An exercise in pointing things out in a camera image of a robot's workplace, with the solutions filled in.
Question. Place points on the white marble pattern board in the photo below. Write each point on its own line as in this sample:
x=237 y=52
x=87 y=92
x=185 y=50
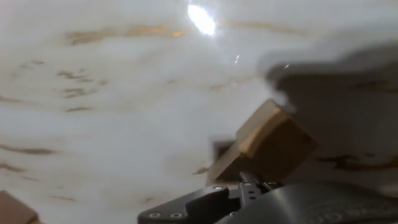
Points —
x=124 y=109

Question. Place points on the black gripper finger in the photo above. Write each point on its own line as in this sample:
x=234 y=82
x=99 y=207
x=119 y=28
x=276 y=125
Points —
x=199 y=202

